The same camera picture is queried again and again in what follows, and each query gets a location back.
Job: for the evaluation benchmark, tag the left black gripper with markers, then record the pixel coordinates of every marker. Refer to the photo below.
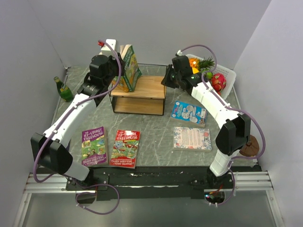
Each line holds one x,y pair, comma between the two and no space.
122,63

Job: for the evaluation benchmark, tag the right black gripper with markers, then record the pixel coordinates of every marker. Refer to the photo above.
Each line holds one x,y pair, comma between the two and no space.
166,81

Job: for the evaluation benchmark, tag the green 104-Storey Treehouse book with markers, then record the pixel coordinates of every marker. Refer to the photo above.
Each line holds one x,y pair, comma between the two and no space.
132,72

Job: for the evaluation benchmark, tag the orange Treehouse book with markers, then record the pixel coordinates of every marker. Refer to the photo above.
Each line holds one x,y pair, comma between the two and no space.
118,84

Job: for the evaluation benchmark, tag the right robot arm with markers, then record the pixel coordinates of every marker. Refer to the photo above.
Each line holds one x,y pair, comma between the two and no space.
234,127

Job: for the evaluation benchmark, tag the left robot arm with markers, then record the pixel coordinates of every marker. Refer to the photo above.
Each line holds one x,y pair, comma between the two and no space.
50,148

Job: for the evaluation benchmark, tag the orange mango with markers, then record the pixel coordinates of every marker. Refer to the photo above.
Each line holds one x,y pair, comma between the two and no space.
195,71

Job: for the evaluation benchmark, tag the small pineapple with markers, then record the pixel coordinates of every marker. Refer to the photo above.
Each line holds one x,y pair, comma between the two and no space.
201,64

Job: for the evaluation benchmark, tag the green apple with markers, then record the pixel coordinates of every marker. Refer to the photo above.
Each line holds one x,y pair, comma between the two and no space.
209,75

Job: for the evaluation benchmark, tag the blue cartoon book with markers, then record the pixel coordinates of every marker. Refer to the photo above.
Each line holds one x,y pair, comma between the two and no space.
189,113

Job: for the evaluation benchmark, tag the pink dragon fruit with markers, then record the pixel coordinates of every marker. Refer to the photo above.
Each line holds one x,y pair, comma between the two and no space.
218,82

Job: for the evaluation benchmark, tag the green glass bottle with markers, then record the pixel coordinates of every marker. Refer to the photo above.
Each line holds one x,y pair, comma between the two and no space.
63,90

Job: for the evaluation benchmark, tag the white plastic fruit basket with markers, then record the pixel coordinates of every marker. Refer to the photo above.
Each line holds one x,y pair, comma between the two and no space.
230,77

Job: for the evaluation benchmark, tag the pink floral book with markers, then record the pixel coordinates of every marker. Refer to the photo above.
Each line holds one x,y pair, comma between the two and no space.
191,139

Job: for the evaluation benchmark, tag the red 13-Storey Treehouse book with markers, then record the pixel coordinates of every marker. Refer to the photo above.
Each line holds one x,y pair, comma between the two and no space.
125,149

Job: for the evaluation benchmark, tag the purple 117-Storey Treehouse book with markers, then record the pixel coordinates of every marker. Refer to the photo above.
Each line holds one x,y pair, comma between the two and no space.
94,147

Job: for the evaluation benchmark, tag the brown round object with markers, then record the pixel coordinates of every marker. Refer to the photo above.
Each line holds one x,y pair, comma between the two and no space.
251,148

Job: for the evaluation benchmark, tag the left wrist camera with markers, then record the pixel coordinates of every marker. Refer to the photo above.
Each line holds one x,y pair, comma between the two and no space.
107,47

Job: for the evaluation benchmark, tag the wood and wire shelf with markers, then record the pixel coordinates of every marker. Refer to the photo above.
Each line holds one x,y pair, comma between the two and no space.
148,97

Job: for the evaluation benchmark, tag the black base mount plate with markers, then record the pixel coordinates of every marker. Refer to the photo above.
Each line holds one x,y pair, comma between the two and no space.
151,182

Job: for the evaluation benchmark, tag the aluminium rail frame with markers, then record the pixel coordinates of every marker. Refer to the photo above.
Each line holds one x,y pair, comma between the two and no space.
250,203

